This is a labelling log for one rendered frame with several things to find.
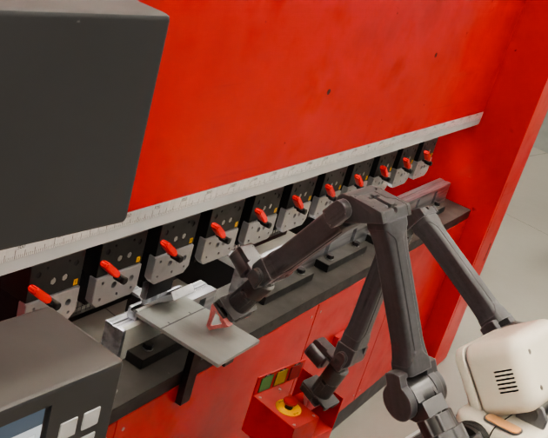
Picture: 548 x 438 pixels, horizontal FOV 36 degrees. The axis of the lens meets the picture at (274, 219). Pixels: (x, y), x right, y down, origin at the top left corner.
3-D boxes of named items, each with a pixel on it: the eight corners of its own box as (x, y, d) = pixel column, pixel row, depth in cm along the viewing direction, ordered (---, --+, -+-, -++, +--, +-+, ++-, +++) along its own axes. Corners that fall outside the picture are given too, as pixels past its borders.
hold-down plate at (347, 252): (326, 273, 290) (329, 265, 288) (313, 266, 292) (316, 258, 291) (364, 253, 314) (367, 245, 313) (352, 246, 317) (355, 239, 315)
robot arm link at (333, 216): (350, 219, 159) (391, 206, 165) (337, 193, 160) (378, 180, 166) (251, 292, 194) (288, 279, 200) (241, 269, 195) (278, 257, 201)
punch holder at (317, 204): (312, 220, 270) (327, 173, 264) (290, 209, 274) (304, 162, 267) (334, 211, 283) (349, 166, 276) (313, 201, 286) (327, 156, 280)
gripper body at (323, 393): (313, 378, 239) (326, 361, 235) (337, 406, 235) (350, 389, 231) (299, 384, 234) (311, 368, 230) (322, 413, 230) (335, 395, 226)
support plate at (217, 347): (217, 368, 199) (218, 364, 199) (134, 315, 210) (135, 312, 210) (258, 343, 214) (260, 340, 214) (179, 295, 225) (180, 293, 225)
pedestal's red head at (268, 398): (282, 464, 226) (300, 410, 219) (241, 429, 234) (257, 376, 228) (328, 441, 240) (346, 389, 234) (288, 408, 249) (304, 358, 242)
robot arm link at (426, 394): (432, 426, 158) (452, 414, 161) (408, 374, 160) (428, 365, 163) (404, 434, 165) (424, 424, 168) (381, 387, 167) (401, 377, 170)
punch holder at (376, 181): (367, 198, 303) (381, 155, 297) (347, 189, 307) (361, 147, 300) (384, 191, 316) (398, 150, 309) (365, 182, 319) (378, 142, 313)
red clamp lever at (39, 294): (40, 288, 163) (63, 304, 171) (25, 278, 165) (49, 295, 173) (34, 295, 162) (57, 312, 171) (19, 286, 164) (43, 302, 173)
